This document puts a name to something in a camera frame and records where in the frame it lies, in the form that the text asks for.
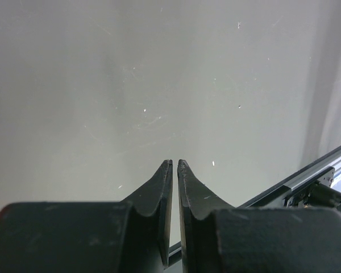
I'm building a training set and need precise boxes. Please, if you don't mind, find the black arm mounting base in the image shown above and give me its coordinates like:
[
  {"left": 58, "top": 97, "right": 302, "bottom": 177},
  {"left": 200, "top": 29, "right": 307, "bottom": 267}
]
[{"left": 167, "top": 138, "right": 341, "bottom": 265}]

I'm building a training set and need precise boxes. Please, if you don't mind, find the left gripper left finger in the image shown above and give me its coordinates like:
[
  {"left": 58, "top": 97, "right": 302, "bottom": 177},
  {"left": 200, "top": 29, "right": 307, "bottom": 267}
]
[{"left": 119, "top": 160, "right": 173, "bottom": 270}]

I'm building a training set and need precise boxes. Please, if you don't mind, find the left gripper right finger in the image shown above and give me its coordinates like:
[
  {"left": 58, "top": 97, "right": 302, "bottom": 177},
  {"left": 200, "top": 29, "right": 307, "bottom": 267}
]
[{"left": 177, "top": 159, "right": 233, "bottom": 272}]

